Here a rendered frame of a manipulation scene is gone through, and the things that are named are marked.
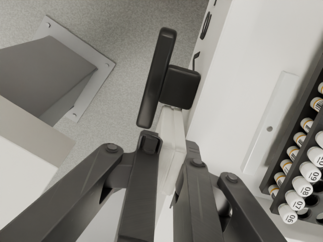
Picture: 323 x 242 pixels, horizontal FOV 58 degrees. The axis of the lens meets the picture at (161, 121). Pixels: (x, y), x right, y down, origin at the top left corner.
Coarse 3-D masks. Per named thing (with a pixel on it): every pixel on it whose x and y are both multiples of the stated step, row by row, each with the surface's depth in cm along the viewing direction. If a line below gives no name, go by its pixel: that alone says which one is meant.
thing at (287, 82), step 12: (288, 72) 27; (276, 84) 27; (288, 84) 26; (276, 96) 27; (288, 96) 27; (276, 108) 27; (264, 120) 28; (276, 120) 28; (264, 132) 28; (252, 144) 29; (264, 144) 29; (252, 156) 29; (240, 168) 31; (252, 168) 30
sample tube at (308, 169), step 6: (288, 150) 26; (294, 150) 26; (294, 156) 25; (306, 162) 23; (300, 168) 24; (306, 168) 23; (312, 168) 23; (306, 174) 23; (312, 174) 23; (318, 174) 22; (312, 180) 23
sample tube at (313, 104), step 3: (312, 99) 25; (315, 99) 24; (318, 99) 24; (321, 99) 24; (312, 102) 24; (315, 102) 24; (318, 102) 24; (321, 102) 23; (312, 105) 24; (315, 105) 24; (318, 105) 23; (321, 105) 23; (315, 108) 24; (318, 108) 23; (318, 111) 23
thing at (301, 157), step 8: (320, 112) 22; (320, 120) 22; (312, 128) 23; (320, 128) 22; (312, 136) 23; (304, 144) 23; (312, 144) 23; (304, 152) 23; (296, 160) 24; (304, 160) 23; (296, 168) 24; (288, 176) 24; (296, 176) 24; (288, 184) 24; (280, 192) 25; (280, 200) 25; (272, 208) 26
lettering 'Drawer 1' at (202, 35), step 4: (216, 0) 22; (208, 12) 25; (208, 16) 24; (204, 24) 25; (208, 24) 23; (204, 28) 24; (204, 32) 24; (200, 36) 25; (204, 36) 24; (196, 56) 25; (192, 64) 26; (192, 68) 25
